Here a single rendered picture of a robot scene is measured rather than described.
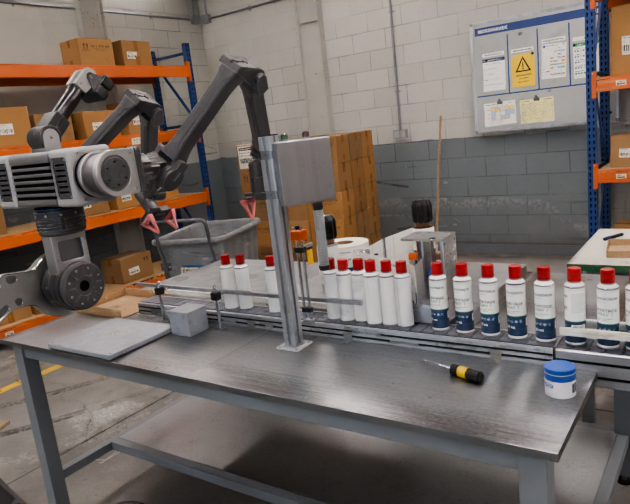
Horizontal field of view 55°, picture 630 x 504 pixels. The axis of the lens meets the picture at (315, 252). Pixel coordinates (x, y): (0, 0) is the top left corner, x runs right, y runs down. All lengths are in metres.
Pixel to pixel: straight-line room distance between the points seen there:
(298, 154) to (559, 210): 4.67
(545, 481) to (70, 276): 1.33
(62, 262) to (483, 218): 5.14
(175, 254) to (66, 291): 2.82
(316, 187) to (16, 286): 0.90
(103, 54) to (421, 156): 3.32
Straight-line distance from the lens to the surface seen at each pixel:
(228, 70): 1.78
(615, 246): 3.14
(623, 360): 1.68
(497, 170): 6.36
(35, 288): 1.94
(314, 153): 1.82
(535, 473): 1.42
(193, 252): 4.55
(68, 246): 1.91
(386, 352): 1.84
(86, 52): 6.20
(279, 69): 7.56
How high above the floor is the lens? 1.52
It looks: 12 degrees down
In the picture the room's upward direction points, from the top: 7 degrees counter-clockwise
